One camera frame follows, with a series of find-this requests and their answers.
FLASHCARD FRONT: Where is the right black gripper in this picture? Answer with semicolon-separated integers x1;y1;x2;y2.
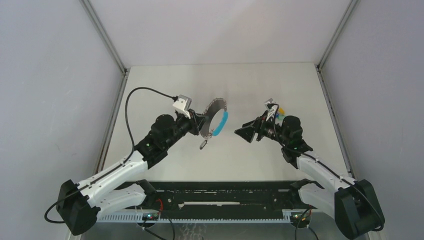
234;110;289;146

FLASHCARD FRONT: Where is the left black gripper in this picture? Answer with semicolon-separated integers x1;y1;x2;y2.
163;108;208;150

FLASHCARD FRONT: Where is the black key tag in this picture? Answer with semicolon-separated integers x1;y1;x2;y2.
199;139;209;150

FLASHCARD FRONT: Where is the metal key organizer with rings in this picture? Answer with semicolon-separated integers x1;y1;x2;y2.
200;97;229;139

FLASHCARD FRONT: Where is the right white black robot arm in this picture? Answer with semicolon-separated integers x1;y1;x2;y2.
234;111;386;240

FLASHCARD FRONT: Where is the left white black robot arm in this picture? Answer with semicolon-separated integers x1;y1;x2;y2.
56;112;211;236

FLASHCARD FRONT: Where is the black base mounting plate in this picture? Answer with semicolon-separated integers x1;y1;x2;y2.
136;180;309;219

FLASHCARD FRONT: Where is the left green circuit board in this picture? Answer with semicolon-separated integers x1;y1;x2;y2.
142;213;160;221

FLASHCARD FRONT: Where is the green circuit board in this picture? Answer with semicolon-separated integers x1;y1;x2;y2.
142;213;160;221
290;214;310;223

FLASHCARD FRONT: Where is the right green circuit board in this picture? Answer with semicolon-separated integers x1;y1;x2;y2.
290;214;310;223

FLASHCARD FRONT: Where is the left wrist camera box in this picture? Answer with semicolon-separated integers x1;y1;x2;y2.
172;94;192;119

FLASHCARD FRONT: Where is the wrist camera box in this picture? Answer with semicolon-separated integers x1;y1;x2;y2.
264;98;280;121
172;94;192;119

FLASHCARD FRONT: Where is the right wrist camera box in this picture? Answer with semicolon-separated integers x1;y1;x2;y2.
264;98;280;121

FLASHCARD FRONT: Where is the right black camera cable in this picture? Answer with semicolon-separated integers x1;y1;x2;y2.
267;103;386;240

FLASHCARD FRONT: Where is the black camera cable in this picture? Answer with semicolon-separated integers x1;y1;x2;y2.
267;103;386;240
43;86;180;224

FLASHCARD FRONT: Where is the white slotted cable duct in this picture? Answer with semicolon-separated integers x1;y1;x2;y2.
97;211;294;224

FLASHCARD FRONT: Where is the left aluminium frame post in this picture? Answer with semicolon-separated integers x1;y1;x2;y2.
79;0;127;75

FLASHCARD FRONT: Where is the aluminium frame post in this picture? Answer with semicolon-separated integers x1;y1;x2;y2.
79;0;127;75
316;0;361;72

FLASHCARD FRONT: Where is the right aluminium frame post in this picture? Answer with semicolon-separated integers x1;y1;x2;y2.
316;0;361;72

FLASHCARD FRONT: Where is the left black camera cable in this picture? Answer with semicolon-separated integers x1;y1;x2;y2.
43;86;180;224

